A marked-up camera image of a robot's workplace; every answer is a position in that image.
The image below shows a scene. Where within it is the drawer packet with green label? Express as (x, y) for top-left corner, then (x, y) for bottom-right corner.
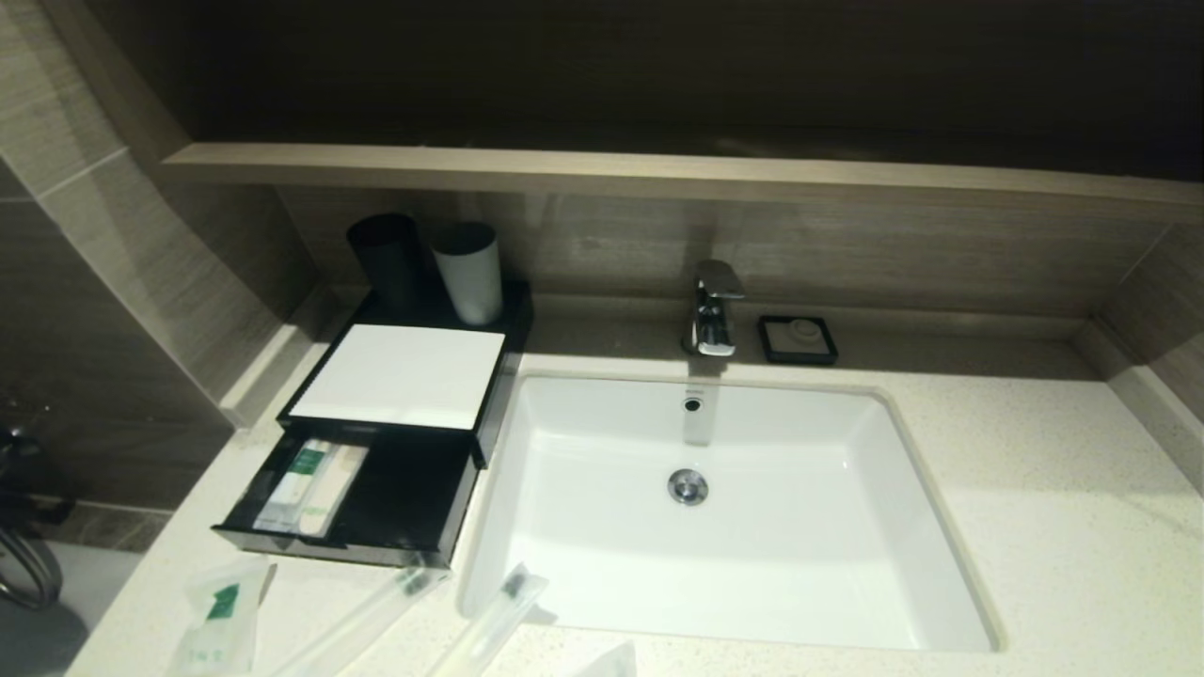
(252, 437), (336, 533)

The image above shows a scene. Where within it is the black cup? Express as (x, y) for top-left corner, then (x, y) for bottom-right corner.
(345, 213), (425, 317)

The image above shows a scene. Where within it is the long clear toothbrush packet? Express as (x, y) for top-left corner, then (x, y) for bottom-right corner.
(273, 564), (449, 677)

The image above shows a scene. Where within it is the white bathtub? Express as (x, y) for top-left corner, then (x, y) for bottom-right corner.
(0, 541), (144, 677)

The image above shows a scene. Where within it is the metal shower hose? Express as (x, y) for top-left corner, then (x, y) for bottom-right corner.
(0, 527), (64, 611)

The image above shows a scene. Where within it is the folded sachet with green label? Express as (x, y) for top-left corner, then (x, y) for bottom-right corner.
(172, 557), (277, 677)

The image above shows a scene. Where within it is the white cup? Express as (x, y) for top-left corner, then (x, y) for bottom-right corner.
(431, 221), (505, 327)

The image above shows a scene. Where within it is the chrome sink drain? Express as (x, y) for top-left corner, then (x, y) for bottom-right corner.
(668, 467), (710, 508)

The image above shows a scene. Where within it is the chrome faucet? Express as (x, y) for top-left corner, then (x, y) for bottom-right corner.
(681, 260), (747, 359)

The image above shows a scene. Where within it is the black square soap dish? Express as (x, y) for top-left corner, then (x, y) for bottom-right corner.
(757, 314), (841, 367)

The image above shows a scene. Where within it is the black glossy storage box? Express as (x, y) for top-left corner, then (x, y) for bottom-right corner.
(276, 280), (535, 469)

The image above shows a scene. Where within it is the long packet with green label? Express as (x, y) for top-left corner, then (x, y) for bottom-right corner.
(428, 562), (550, 677)

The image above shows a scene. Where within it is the wooden wall shelf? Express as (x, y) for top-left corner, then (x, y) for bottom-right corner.
(158, 141), (1204, 225)

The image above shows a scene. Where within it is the white ceramic sink basin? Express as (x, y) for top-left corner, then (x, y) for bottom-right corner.
(456, 371), (1006, 655)

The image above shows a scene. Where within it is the dark bathtub tap fixture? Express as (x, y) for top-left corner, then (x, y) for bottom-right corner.
(0, 423), (76, 527)

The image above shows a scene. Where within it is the black pull-out drawer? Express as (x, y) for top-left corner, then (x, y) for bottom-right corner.
(212, 423), (483, 572)

